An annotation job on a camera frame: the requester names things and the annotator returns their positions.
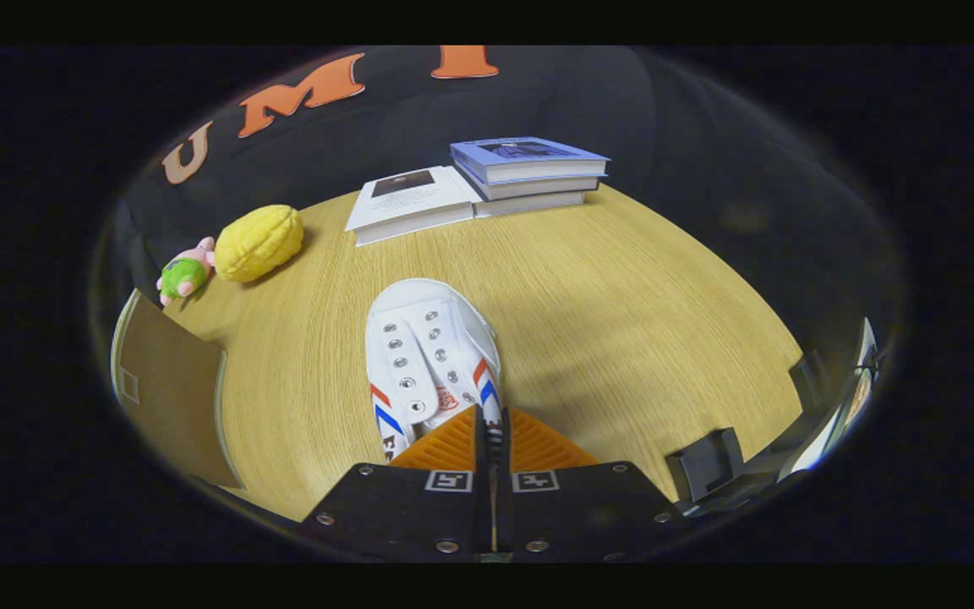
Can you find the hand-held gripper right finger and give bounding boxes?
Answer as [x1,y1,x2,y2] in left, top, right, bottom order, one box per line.
[497,406,684,563]

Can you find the yellow plush toy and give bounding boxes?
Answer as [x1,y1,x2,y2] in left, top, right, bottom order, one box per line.
[215,204,304,283]

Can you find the pink plush toy green shirt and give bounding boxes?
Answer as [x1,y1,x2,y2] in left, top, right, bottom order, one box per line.
[156,237,217,307]

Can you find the beige fabric storage box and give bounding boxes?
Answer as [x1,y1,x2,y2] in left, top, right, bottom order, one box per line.
[111,288,244,491]

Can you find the black bracket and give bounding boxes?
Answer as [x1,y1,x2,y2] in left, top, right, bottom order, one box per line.
[665,427,747,506]

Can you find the blue cover book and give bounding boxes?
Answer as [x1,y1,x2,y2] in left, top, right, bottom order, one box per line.
[450,136,610,185]

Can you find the white cover book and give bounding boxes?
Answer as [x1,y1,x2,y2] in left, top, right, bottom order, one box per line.
[345,165,484,247]

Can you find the book with white page edges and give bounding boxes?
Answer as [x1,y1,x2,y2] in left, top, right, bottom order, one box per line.
[462,165,603,202]
[474,190,588,219]

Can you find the white shoe red blue stripes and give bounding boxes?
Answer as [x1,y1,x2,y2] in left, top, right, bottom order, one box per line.
[364,277,505,464]

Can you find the black backdrop cloth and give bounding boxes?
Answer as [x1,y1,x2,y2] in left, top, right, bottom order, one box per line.
[94,47,906,407]

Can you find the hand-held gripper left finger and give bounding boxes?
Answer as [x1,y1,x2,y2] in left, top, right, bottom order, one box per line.
[297,404,492,563]

